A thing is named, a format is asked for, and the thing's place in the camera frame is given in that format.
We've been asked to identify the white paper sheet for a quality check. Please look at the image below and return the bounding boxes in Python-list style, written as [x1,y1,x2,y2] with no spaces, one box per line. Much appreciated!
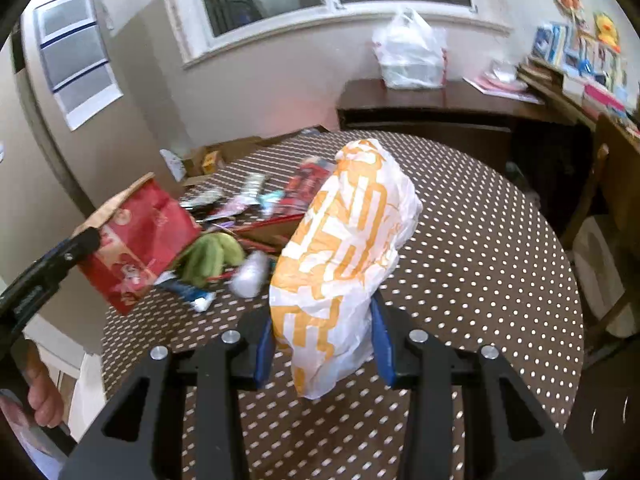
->
[160,149,187,181]

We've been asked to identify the yellow duck toy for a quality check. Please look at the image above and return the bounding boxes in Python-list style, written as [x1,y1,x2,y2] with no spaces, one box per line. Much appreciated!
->
[592,12,621,53]

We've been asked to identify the red thin stick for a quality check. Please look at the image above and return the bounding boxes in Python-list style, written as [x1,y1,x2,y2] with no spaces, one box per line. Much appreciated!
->
[227,213,303,235]

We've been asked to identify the blue and white tube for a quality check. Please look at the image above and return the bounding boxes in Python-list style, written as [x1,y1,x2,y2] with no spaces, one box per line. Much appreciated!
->
[155,274,217,313]

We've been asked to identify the red paper bag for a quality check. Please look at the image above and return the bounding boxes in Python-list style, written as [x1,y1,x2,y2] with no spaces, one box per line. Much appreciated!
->
[71,172,203,317]

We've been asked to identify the dark wooden cabinet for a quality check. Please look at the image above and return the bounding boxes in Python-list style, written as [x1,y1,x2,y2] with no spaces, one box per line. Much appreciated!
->
[336,79,601,161]

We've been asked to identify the row of books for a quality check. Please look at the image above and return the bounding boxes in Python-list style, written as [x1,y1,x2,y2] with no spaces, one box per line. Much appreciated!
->
[517,20,640,136]

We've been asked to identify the white printed packet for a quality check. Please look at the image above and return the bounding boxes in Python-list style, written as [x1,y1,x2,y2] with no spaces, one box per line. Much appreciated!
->
[179,187,223,211]

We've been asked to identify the wooden chair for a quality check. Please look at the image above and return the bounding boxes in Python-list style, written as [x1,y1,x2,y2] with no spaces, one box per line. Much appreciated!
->
[560,112,640,356]

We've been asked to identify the pink papers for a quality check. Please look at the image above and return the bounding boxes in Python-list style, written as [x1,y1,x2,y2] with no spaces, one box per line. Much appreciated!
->
[462,60,546,106]

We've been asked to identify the pink wrapper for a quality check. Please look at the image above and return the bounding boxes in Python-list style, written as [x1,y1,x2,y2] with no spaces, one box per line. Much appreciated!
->
[205,195,261,223]

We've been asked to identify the red snack packet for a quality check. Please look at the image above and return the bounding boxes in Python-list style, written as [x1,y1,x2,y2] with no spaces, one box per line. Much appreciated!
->
[274,156,337,218]

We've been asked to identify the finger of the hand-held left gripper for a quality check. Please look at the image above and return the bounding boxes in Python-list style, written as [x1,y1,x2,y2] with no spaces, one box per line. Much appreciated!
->
[27,228,102,288]

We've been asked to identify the person's left hand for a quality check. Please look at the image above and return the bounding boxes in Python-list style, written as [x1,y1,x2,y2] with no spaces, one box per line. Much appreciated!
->
[26,339,66,429]

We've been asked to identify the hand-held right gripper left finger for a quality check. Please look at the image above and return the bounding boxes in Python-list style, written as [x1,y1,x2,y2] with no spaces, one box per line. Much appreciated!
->
[60,307,275,480]

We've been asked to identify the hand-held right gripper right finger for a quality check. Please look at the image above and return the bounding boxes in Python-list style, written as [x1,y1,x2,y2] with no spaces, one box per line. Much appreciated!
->
[371,292,586,480]

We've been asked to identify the white cushion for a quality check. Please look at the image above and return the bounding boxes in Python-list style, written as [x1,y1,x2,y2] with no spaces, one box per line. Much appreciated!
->
[572,215,626,336]

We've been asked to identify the dark cupboard with handles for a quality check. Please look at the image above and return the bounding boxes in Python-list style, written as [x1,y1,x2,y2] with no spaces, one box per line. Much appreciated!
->
[565,350,640,471]

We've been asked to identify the clear plastic wrapper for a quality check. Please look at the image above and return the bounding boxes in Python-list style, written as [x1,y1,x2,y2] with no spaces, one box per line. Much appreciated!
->
[240,172,266,198]

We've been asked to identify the orange and white paper wrapper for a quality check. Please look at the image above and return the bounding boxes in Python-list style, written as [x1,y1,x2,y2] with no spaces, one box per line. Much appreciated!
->
[269,138,424,401]

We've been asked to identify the white plastic bag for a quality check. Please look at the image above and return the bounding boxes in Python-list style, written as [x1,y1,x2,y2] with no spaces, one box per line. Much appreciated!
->
[371,7,448,90]

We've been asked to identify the white wall poster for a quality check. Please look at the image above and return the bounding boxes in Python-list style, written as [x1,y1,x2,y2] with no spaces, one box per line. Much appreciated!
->
[32,0,125,132]

